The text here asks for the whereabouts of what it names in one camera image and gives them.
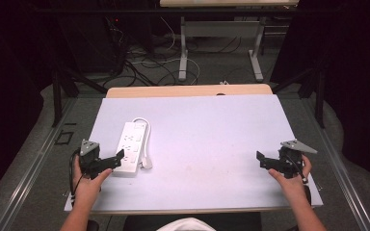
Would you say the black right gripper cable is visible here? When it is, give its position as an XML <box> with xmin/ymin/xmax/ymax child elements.
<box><xmin>286</xmin><ymin>155</ymin><xmax>308</xmax><ymax>185</ymax></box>

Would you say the white power strip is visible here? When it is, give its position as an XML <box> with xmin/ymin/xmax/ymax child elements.
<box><xmin>113</xmin><ymin>121</ymin><xmax>149</xmax><ymax>177</ymax></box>

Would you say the person's white shirt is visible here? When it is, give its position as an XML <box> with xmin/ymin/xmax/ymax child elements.
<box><xmin>156</xmin><ymin>217</ymin><xmax>217</xmax><ymax>231</ymax></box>

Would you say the black metal stand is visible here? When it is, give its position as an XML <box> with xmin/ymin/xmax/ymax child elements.
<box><xmin>271</xmin><ymin>66</ymin><xmax>328</xmax><ymax>130</ymax></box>
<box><xmin>51</xmin><ymin>64</ymin><xmax>108</xmax><ymax>128</ymax></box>

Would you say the aluminium floor rail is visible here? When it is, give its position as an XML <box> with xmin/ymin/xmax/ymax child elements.
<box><xmin>301</xmin><ymin>97</ymin><xmax>370</xmax><ymax>231</ymax></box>
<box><xmin>0</xmin><ymin>97</ymin><xmax>79</xmax><ymax>231</ymax></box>

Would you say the thin black cable under desk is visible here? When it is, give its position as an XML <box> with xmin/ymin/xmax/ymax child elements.
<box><xmin>185</xmin><ymin>36</ymin><xmax>243</xmax><ymax>55</ymax></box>

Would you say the person's left hand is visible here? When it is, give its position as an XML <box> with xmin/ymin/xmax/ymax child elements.
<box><xmin>72</xmin><ymin>155</ymin><xmax>114</xmax><ymax>207</ymax></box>

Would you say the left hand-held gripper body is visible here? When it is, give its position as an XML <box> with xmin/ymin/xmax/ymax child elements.
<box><xmin>78</xmin><ymin>139</ymin><xmax>111</xmax><ymax>180</ymax></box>

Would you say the bundle of black floor cables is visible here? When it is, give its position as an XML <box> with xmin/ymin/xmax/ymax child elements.
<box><xmin>101</xmin><ymin>47</ymin><xmax>178</xmax><ymax>88</ymax></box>

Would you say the black equipment cabinet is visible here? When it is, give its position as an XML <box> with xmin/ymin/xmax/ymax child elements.
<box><xmin>57</xmin><ymin>13</ymin><xmax>127</xmax><ymax>75</ymax></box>

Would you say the white power plug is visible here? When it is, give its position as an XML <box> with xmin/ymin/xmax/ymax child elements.
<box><xmin>141</xmin><ymin>155</ymin><xmax>154</xmax><ymax>170</ymax></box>

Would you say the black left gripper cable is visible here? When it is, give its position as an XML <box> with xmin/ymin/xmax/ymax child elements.
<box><xmin>68</xmin><ymin>148</ymin><xmax>85</xmax><ymax>198</ymax></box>

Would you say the person's right hand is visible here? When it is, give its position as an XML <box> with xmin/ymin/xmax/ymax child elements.
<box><xmin>267</xmin><ymin>155</ymin><xmax>313</xmax><ymax>199</ymax></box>

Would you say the white power strip cable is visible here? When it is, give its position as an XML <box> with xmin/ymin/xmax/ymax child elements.
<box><xmin>131</xmin><ymin>116</ymin><xmax>152</xmax><ymax>160</ymax></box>

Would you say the light wooden table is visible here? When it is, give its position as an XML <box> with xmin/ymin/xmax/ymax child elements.
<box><xmin>105</xmin><ymin>83</ymin><xmax>274</xmax><ymax>99</ymax></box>

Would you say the white desk with metal legs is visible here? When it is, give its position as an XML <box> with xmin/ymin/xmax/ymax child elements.
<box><xmin>159</xmin><ymin>0</ymin><xmax>300</xmax><ymax>83</ymax></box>

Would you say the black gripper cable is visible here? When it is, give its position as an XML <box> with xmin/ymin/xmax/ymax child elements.
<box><xmin>68</xmin><ymin>148</ymin><xmax>85</xmax><ymax>198</ymax></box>
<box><xmin>286</xmin><ymin>155</ymin><xmax>308</xmax><ymax>185</ymax></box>

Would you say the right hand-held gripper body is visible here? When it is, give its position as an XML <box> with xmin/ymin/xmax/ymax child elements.
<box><xmin>271</xmin><ymin>139</ymin><xmax>319</xmax><ymax>179</ymax></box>

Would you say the white floor cable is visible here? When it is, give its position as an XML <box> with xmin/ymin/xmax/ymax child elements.
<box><xmin>130</xmin><ymin>57</ymin><xmax>202</xmax><ymax>87</ymax></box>

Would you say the black curtain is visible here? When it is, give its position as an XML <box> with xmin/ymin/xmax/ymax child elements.
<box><xmin>0</xmin><ymin>0</ymin><xmax>59</xmax><ymax>206</ymax></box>
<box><xmin>271</xmin><ymin>0</ymin><xmax>370</xmax><ymax>191</ymax></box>

